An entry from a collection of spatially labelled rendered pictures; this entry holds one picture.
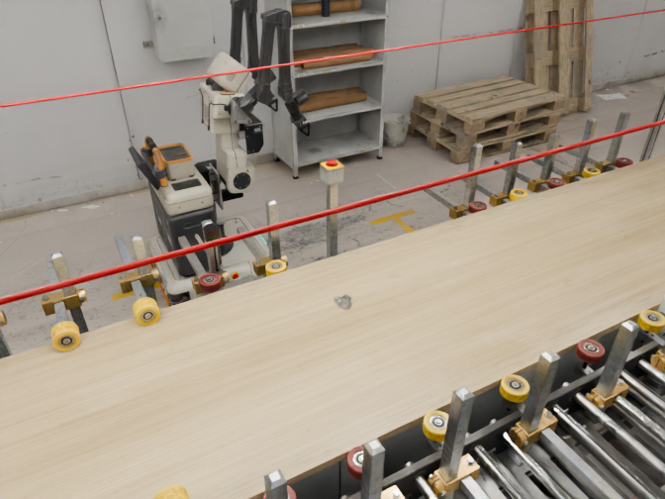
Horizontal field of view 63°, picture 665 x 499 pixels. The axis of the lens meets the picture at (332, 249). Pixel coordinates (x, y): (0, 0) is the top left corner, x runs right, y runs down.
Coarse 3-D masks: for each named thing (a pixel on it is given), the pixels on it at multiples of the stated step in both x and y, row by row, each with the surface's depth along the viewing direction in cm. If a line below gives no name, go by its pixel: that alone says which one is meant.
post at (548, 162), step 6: (552, 138) 265; (558, 138) 265; (552, 144) 266; (546, 150) 270; (546, 156) 271; (552, 156) 270; (546, 162) 272; (552, 162) 272; (546, 168) 273; (540, 174) 278; (546, 174) 274
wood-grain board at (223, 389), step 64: (576, 192) 258; (640, 192) 258; (384, 256) 214; (448, 256) 214; (512, 256) 214; (576, 256) 213; (640, 256) 213; (128, 320) 183; (192, 320) 183; (256, 320) 183; (320, 320) 183; (384, 320) 183; (448, 320) 183; (512, 320) 183; (576, 320) 182; (0, 384) 159; (64, 384) 159; (128, 384) 159; (192, 384) 159; (256, 384) 159; (320, 384) 159; (384, 384) 159; (448, 384) 159; (0, 448) 142; (64, 448) 141; (128, 448) 141; (192, 448) 141; (256, 448) 141; (320, 448) 141
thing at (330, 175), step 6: (324, 162) 211; (336, 162) 211; (324, 168) 209; (330, 168) 206; (336, 168) 208; (342, 168) 209; (324, 174) 210; (330, 174) 207; (336, 174) 209; (342, 174) 210; (324, 180) 212; (330, 180) 209; (336, 180) 210; (342, 180) 212
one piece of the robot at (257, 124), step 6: (252, 114) 307; (252, 120) 299; (258, 120) 299; (246, 126) 290; (252, 126) 291; (258, 126) 293; (264, 126) 295; (240, 132) 292; (246, 132) 291; (252, 132) 293; (258, 132) 294; (240, 138) 292; (246, 138) 293; (252, 138) 295; (258, 138) 296; (246, 144) 295; (252, 144) 297; (258, 144) 298; (246, 150) 297; (252, 150) 298; (258, 150) 300
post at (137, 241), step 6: (138, 234) 186; (132, 240) 184; (138, 240) 185; (138, 246) 186; (138, 252) 187; (144, 252) 188; (138, 258) 188; (144, 270) 192; (144, 288) 195; (150, 288) 197; (150, 294) 198; (156, 300) 200
